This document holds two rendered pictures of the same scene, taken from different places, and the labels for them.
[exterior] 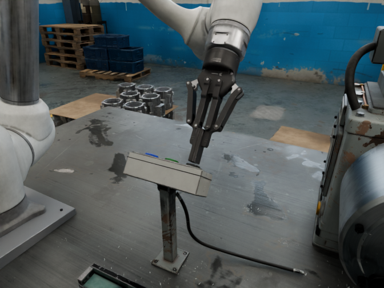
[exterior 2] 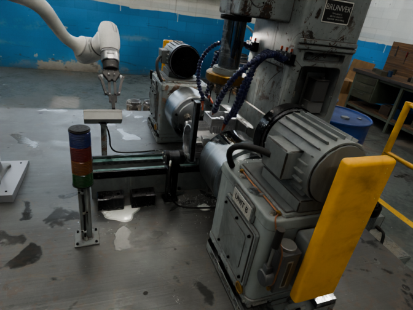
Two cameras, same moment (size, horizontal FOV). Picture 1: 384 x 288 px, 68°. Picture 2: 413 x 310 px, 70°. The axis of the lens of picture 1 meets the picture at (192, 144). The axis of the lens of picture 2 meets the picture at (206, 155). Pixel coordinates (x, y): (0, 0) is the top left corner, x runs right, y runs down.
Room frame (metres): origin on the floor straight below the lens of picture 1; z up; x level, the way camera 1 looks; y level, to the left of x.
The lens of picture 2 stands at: (-0.72, 0.71, 1.58)
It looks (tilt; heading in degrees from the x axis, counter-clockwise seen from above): 27 degrees down; 310
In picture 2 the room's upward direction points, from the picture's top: 8 degrees clockwise
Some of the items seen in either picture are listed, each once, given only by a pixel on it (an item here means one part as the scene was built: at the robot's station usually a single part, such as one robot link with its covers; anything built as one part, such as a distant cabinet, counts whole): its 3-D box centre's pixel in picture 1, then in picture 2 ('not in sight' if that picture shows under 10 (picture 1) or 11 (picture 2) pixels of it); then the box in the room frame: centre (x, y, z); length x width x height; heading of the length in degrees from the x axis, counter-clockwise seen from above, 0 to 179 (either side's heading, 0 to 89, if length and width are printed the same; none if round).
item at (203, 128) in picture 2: not in sight; (208, 141); (0.08, -0.25, 1.01); 0.20 x 0.19 x 0.19; 63
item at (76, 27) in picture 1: (74, 45); not in sight; (6.98, 2.76, 0.45); 1.26 x 0.86 x 0.89; 61
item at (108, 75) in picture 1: (114, 55); not in sight; (5.88, 1.57, 0.39); 1.20 x 0.80 x 0.79; 69
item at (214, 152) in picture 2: not in sight; (240, 173); (-0.21, -0.11, 1.04); 0.41 x 0.25 x 0.25; 154
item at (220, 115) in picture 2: not in sight; (219, 122); (0.07, -0.29, 1.11); 0.12 x 0.11 x 0.07; 63
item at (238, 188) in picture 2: not in sight; (275, 232); (-0.45, 0.01, 0.99); 0.35 x 0.31 x 0.37; 154
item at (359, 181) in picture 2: not in sight; (287, 196); (-0.47, 0.06, 1.16); 0.33 x 0.26 x 0.42; 154
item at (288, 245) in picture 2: not in sight; (278, 253); (-0.53, 0.16, 1.07); 0.08 x 0.07 x 0.20; 64
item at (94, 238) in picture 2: not in sight; (83, 188); (0.05, 0.37, 1.01); 0.08 x 0.08 x 0.42; 64
